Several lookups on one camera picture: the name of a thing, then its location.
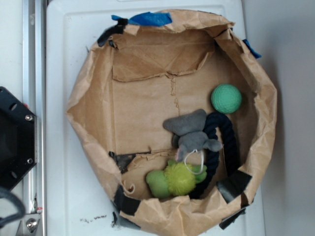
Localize green spiky animal toy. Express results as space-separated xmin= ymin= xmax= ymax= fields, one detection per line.
xmin=146 ymin=160 xmax=207 ymax=199

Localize grey plush mouse toy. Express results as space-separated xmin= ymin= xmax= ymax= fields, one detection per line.
xmin=163 ymin=109 xmax=223 ymax=162

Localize brown paper bag bin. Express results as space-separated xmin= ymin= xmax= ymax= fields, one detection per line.
xmin=66 ymin=9 xmax=277 ymax=236

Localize green golf ball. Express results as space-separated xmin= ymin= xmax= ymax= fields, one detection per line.
xmin=211 ymin=84 xmax=242 ymax=114

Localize dark blue rope ring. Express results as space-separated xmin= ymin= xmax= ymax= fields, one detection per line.
xmin=188 ymin=112 xmax=239 ymax=199

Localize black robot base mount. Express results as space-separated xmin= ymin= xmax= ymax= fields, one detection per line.
xmin=0 ymin=87 xmax=36 ymax=190

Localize aluminium rail frame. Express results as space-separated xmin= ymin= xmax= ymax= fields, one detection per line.
xmin=22 ymin=0 xmax=48 ymax=236

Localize black cable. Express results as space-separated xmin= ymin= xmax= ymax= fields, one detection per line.
xmin=0 ymin=188 xmax=26 ymax=226

